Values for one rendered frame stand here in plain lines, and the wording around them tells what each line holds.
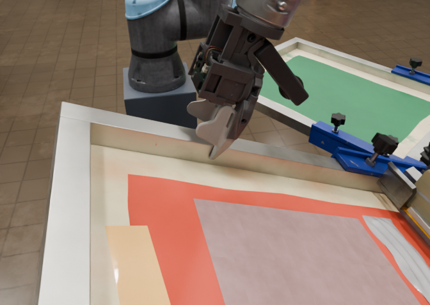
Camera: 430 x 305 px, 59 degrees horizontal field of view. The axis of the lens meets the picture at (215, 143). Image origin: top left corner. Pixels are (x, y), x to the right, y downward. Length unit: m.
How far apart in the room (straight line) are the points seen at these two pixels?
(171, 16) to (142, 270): 0.64
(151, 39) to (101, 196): 0.54
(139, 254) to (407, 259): 0.42
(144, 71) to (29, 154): 2.09
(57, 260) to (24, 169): 2.50
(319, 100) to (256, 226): 0.99
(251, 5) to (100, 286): 0.35
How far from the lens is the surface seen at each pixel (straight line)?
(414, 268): 0.67
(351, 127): 1.34
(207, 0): 0.92
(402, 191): 0.75
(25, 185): 2.71
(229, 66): 0.49
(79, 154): 0.46
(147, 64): 0.95
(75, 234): 0.37
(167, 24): 0.92
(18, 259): 2.30
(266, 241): 0.51
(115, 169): 0.51
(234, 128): 0.53
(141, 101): 0.96
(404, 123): 1.43
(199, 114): 0.59
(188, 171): 0.55
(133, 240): 0.43
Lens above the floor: 1.67
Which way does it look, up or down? 37 degrees down
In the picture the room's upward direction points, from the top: straight up
